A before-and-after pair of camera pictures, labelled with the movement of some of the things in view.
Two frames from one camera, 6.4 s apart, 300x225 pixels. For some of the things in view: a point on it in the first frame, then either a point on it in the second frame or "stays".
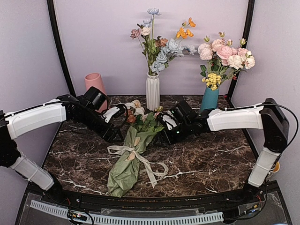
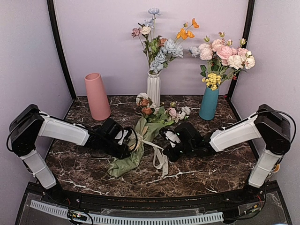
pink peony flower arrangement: x=224 y=61 stays
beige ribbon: x=153 y=168 to x=160 y=160
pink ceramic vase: x=94 y=79 stays
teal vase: x=210 y=99 stays
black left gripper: x=111 y=134 to x=120 y=154
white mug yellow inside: x=277 y=168 stays
